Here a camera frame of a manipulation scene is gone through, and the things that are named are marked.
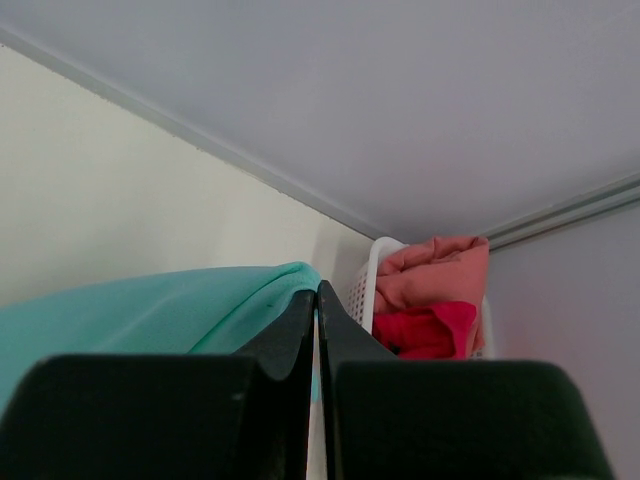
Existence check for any salmon pink t shirt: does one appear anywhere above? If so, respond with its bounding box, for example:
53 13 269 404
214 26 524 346
373 236 489 354

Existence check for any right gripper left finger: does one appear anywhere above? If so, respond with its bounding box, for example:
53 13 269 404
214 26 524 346
1 290 315 479

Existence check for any white plastic basket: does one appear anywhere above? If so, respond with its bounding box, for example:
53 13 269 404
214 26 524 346
345 237 496 360

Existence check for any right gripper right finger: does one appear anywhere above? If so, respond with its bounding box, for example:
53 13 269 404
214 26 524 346
317 282 614 479

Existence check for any right corner frame post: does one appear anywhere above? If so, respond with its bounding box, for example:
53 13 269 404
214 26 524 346
484 173 639 252

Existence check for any magenta t shirt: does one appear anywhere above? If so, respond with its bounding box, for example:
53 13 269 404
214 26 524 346
372 301 477 360

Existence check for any teal t shirt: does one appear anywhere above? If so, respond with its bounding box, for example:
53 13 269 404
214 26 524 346
1 262 321 404

